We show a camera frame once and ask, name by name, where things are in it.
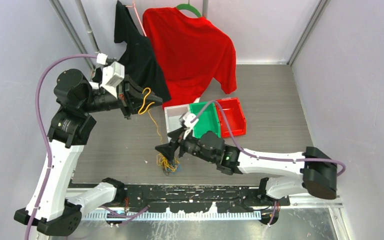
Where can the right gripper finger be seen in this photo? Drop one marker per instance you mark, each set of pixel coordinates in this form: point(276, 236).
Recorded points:
point(168, 150)
point(175, 134)

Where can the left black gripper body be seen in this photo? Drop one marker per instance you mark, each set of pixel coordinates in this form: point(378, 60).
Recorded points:
point(127, 104)

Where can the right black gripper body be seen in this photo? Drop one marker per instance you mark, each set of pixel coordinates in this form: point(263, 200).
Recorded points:
point(190, 144)

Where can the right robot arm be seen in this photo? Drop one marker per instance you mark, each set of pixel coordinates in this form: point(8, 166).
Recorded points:
point(285, 174)

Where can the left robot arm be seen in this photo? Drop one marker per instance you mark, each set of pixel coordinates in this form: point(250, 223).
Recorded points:
point(49, 210)

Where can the white plastic bin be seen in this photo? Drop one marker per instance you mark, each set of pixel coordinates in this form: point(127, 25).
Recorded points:
point(173, 116)

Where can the green plastic bin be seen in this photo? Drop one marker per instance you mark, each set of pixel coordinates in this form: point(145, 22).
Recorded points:
point(208, 121)

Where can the black t-shirt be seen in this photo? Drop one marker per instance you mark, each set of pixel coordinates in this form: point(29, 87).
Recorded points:
point(139, 59)

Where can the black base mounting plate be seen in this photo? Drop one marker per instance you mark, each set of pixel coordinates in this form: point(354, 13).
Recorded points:
point(192, 198)

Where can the red plastic bin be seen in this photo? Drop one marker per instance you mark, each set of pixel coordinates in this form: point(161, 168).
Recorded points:
point(235, 117)

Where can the red t-shirt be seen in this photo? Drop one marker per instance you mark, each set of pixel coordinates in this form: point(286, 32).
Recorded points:
point(191, 53)

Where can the pink clothes hanger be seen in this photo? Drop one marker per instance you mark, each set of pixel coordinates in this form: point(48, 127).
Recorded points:
point(133, 6)

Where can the green clothes hanger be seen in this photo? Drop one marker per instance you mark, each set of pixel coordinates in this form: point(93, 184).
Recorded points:
point(190, 8)

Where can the white clothes rack stand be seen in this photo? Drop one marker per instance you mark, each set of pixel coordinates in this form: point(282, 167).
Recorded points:
point(87, 25)

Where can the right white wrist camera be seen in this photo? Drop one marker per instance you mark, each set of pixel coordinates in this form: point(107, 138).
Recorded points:
point(188, 120)

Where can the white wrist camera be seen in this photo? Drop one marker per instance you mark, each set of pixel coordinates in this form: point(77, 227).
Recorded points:
point(188, 120)
point(112, 76)

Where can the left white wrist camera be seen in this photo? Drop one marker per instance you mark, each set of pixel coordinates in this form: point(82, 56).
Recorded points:
point(112, 76)

